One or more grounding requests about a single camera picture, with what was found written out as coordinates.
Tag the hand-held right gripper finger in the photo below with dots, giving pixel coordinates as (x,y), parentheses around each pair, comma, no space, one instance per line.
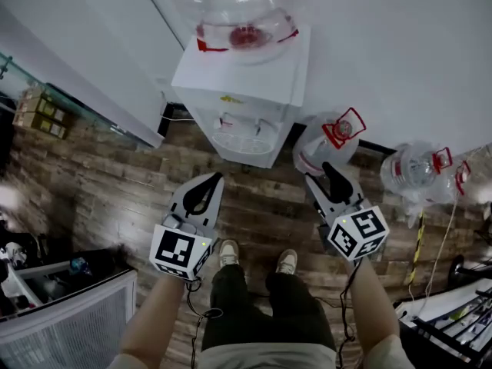
(324,202)
(346,188)

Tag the person's dark trousers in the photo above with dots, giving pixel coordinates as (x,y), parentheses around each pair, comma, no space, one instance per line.
(246,313)

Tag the person's right forearm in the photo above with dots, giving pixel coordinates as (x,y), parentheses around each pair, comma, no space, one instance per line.
(373,306)

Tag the stack of cardboard boxes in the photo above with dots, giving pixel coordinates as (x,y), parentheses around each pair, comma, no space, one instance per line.
(42,112)

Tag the white drip tray grille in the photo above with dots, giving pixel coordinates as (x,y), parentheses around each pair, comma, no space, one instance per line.
(242,142)

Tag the yellow black hazard tape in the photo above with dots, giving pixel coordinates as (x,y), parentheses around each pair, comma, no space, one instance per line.
(417,244)

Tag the person's left beige shoe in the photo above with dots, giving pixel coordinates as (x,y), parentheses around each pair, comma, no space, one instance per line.
(229,254)

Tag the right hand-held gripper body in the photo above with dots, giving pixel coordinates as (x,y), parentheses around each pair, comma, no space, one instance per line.
(359,233)

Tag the frosted glass partition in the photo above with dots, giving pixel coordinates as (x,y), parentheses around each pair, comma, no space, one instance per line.
(88,110)

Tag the black bag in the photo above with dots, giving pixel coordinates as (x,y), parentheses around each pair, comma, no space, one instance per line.
(107,261)

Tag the black metal rack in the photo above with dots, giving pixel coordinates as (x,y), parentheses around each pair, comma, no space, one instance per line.
(442,331)

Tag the white water dispenser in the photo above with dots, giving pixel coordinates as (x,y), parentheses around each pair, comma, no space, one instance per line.
(238,83)

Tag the person's left forearm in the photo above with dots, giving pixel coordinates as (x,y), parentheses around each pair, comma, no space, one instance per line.
(153,317)

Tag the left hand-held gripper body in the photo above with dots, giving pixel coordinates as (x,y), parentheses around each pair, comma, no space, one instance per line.
(173,250)

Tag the white black-edged desk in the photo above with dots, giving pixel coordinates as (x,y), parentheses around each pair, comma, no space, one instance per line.
(442,302)

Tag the white perforated metal panel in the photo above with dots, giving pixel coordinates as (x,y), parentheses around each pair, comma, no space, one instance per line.
(57,329)

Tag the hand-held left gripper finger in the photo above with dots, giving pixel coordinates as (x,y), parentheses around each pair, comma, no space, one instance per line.
(213,210)
(180,206)

